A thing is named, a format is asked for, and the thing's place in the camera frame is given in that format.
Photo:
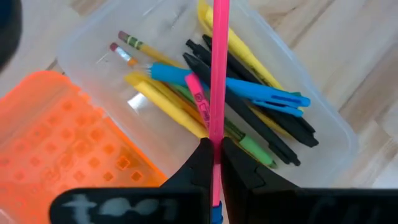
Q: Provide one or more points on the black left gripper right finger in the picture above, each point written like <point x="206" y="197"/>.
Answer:
<point x="239" y="174"/>

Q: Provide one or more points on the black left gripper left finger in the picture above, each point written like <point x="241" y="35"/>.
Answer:
<point x="199" y="168"/>

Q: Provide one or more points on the green pen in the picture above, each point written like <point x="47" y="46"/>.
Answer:
<point x="255" y="149"/>

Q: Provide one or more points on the pink highlighter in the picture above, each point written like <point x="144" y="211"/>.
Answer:
<point x="197" y="93"/>

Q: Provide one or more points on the yellow pen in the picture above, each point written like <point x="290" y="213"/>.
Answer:
<point x="242" y="49"/>
<point x="161" y="102"/>

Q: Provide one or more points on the pink pen blue tip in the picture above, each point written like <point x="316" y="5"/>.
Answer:
<point x="219" y="62"/>

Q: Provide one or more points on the yellow pencil green ferrule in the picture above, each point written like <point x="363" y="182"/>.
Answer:
<point x="146" y="48"/>

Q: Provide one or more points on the orange pencil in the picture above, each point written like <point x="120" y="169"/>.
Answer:
<point x="122" y="53"/>

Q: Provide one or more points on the clear plastic supply box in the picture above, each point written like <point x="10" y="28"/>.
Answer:
<point x="93" y="62"/>

